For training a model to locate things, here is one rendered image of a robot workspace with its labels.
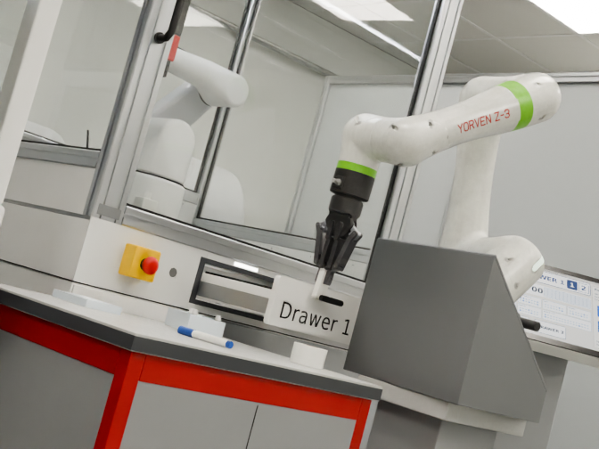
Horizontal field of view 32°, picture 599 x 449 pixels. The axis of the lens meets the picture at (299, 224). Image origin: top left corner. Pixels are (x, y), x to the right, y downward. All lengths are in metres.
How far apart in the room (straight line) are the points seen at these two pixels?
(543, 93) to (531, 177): 1.70
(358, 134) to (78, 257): 0.67
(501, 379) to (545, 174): 1.95
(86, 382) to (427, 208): 2.90
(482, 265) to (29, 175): 1.09
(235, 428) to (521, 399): 0.76
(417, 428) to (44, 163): 1.06
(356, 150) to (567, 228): 1.83
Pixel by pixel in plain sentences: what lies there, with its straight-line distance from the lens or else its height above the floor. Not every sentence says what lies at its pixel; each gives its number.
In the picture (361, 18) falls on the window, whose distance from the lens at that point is 2.81.
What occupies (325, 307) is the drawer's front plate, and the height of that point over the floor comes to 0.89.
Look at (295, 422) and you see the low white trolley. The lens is 1.93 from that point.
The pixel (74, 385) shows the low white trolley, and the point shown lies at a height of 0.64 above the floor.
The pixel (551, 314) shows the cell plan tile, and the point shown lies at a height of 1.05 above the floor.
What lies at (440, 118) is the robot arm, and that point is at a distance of 2.28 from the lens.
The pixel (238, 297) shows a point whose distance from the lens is 2.36.
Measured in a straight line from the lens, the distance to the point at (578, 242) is 3.96.
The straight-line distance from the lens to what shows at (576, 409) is 3.84.
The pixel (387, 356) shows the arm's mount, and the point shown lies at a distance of 2.35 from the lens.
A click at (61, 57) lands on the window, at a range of 2.62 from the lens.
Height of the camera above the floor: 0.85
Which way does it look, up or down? 5 degrees up
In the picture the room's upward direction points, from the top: 15 degrees clockwise
